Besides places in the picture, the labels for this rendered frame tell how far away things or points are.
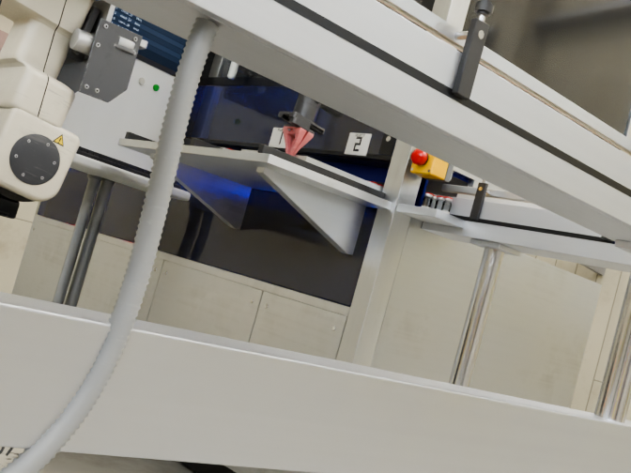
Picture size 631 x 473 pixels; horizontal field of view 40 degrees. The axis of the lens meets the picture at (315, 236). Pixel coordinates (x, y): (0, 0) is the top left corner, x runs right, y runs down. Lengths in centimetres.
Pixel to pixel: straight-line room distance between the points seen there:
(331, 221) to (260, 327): 43
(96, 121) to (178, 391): 198
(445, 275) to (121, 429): 157
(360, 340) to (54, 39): 98
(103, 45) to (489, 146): 104
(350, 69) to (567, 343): 202
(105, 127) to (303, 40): 197
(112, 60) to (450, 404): 110
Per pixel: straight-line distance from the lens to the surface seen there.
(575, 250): 194
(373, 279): 213
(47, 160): 186
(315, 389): 96
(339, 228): 215
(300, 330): 228
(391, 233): 214
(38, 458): 80
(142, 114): 287
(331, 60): 89
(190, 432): 88
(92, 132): 277
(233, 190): 255
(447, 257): 230
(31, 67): 187
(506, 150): 110
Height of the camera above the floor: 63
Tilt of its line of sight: 3 degrees up
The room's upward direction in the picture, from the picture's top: 16 degrees clockwise
